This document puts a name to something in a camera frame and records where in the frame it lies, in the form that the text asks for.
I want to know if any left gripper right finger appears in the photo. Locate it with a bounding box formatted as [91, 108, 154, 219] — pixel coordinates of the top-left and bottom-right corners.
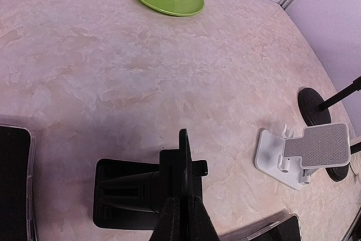
[188, 196, 219, 241]

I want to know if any cream ceramic mug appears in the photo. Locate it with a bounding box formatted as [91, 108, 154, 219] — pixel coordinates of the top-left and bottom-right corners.
[350, 152, 361, 176]

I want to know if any front black pole stand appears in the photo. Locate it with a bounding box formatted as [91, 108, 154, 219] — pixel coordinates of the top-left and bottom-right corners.
[326, 142, 361, 182]

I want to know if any left top black phone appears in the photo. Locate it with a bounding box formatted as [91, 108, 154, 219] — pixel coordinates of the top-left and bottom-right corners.
[1, 125, 37, 240]

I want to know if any black folding phone stand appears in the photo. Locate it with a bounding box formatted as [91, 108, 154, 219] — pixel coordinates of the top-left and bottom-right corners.
[93, 129, 208, 230]

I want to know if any centre top black phone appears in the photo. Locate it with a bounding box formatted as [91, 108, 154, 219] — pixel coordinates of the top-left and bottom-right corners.
[219, 212, 302, 241]

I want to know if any white folding phone stand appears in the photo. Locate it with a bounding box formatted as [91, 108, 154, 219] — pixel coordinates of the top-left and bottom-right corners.
[254, 122, 351, 190]

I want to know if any black phone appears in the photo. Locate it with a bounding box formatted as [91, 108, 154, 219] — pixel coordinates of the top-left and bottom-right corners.
[1, 125, 37, 240]
[219, 212, 302, 241]

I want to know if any rear black pole stand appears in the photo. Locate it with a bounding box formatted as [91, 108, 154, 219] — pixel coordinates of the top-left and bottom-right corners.
[297, 77, 360, 126]

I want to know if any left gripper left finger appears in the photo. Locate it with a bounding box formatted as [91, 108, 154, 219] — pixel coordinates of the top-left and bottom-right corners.
[151, 198, 181, 241]

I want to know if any black pole stand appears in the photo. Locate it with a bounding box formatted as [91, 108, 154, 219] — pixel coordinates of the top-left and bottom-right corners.
[326, 142, 361, 182]
[297, 77, 360, 126]

